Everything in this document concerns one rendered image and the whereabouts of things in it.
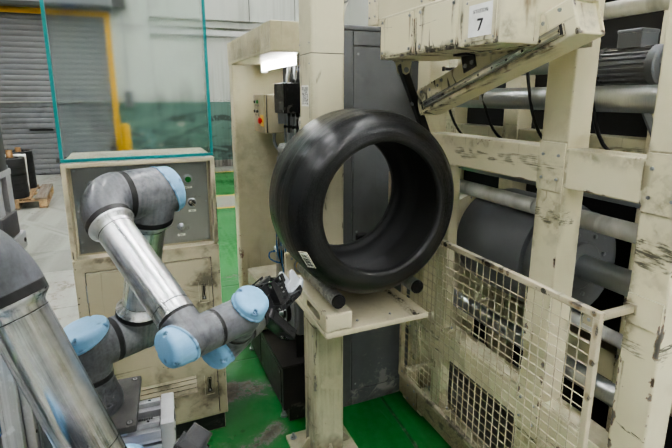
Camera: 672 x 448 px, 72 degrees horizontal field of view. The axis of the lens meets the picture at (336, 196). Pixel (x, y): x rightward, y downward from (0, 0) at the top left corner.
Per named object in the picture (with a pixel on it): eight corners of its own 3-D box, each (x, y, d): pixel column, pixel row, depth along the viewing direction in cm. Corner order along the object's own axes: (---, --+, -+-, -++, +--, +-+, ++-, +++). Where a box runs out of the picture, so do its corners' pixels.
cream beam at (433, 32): (378, 60, 168) (379, 17, 165) (435, 62, 178) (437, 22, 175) (496, 43, 114) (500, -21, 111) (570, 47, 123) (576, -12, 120)
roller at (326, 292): (303, 256, 171) (309, 265, 172) (293, 263, 170) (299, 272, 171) (342, 292, 139) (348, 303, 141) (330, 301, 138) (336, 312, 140)
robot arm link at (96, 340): (52, 375, 117) (45, 326, 114) (105, 352, 128) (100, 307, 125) (74, 393, 110) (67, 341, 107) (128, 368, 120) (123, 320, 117)
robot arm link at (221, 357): (232, 357, 93) (218, 379, 97) (263, 326, 102) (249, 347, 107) (203, 332, 94) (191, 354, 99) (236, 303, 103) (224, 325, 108)
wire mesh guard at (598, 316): (397, 373, 206) (402, 222, 191) (401, 372, 207) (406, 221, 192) (569, 552, 125) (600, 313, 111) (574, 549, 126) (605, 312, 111)
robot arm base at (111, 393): (52, 433, 111) (47, 396, 109) (65, 395, 125) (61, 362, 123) (121, 418, 116) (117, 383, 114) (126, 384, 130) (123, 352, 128)
